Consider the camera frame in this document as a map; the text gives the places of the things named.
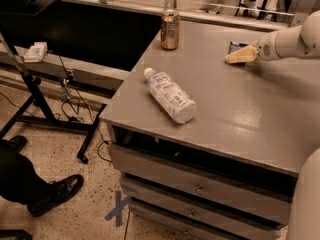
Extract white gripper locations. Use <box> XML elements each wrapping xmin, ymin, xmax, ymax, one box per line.
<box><xmin>225</xmin><ymin>32</ymin><xmax>279</xmax><ymax>64</ymax></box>

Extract dark blue snack bar wrapper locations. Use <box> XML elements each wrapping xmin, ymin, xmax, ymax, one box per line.
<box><xmin>228</xmin><ymin>41</ymin><xmax>247</xmax><ymax>54</ymax></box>

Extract gold soda can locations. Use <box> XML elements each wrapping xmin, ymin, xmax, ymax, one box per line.
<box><xmin>161</xmin><ymin>9</ymin><xmax>180</xmax><ymax>50</ymax></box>

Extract clear plastic water bottle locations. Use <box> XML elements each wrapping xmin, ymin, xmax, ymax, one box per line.
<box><xmin>144</xmin><ymin>68</ymin><xmax>197</xmax><ymax>124</ymax></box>

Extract grey drawer cabinet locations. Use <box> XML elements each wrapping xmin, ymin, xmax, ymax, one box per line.
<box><xmin>103</xmin><ymin>20</ymin><xmax>320</xmax><ymax>240</ymax></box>

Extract small white box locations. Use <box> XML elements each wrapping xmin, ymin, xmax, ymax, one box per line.
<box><xmin>24</xmin><ymin>42</ymin><xmax>47</xmax><ymax>63</ymax></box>

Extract black desk top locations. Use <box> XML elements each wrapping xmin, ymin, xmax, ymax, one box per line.
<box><xmin>0</xmin><ymin>0</ymin><xmax>62</xmax><ymax>45</ymax></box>

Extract black leather shoe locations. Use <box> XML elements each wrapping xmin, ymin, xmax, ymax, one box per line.
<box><xmin>27</xmin><ymin>174</ymin><xmax>84</xmax><ymax>217</ymax></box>

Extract black trouser leg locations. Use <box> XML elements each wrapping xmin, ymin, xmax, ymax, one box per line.
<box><xmin>0</xmin><ymin>140</ymin><xmax>52</xmax><ymax>205</ymax></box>

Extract black cables on floor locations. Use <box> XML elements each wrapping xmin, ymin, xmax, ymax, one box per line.
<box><xmin>58</xmin><ymin>55</ymin><xmax>113</xmax><ymax>163</ymax></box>

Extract black metal stand frame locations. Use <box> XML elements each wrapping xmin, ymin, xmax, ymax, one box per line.
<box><xmin>0</xmin><ymin>33</ymin><xmax>106</xmax><ymax>164</ymax></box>

